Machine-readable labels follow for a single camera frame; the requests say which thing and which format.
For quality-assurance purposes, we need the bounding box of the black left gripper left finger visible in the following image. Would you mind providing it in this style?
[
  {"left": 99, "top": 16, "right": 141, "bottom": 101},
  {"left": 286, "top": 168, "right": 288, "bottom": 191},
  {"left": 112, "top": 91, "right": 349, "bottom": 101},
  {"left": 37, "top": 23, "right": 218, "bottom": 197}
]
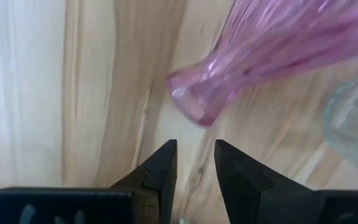
[{"left": 0, "top": 139, "right": 178, "bottom": 224}]

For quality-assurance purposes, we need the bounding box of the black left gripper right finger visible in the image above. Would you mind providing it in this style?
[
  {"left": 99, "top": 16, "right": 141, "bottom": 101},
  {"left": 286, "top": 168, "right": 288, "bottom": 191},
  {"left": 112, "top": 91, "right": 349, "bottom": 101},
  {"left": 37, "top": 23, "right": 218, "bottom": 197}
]
[{"left": 213, "top": 139, "right": 358, "bottom": 224}]

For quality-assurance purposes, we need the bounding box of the pink bulbous glass vase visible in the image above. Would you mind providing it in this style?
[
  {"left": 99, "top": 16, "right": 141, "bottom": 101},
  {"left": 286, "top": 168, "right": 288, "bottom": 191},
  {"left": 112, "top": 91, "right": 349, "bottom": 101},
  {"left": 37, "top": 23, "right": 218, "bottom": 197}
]
[{"left": 165, "top": 0, "right": 358, "bottom": 128}]

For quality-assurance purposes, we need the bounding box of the clear round glass bottle vase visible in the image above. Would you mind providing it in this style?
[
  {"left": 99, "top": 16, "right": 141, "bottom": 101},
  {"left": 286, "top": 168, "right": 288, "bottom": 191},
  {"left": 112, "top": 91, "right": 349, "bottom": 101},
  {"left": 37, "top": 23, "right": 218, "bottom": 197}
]
[{"left": 323, "top": 67, "right": 358, "bottom": 178}]

